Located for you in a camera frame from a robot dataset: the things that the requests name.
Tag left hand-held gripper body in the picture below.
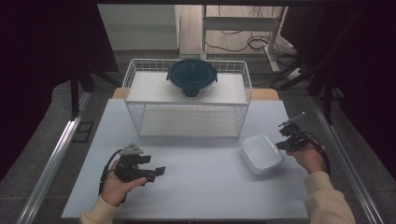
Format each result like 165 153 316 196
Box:
114 143 157 184

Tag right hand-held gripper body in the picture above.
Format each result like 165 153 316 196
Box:
279 112 310 153

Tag white plastic container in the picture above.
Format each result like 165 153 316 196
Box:
240 133 284 175

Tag white wire rack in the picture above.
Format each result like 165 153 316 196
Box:
121 58 253 139

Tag round glass container blue lid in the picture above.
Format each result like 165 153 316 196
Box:
166 58 219 100

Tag person's right hand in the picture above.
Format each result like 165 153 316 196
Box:
286 143 327 175

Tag person's left hand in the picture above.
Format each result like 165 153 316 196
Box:
101 160 148 207

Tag wooden table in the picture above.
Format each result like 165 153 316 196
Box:
111 87 280 101

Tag black stand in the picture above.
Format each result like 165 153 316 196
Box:
69 62 122 121
270 46 344 125

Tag white power strip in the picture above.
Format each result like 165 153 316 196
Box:
286 67 304 80

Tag dark curtain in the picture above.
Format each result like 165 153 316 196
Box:
281 0 396 179
0 0 120 182

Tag white cabinet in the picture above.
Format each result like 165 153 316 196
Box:
96 4 180 51

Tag left hand-held gripper black cable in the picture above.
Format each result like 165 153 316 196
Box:
98 148 124 197

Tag right hand-held gripper cable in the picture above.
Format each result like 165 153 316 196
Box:
297 130 332 185

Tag metal rail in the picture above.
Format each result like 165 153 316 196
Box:
310 94 385 224
16 91 93 224

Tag black floor frame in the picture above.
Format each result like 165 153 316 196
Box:
72 120 95 144

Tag black floor cables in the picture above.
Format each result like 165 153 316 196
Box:
205 4 301 61

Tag white desk frame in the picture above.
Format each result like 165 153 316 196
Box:
200 4 289 73

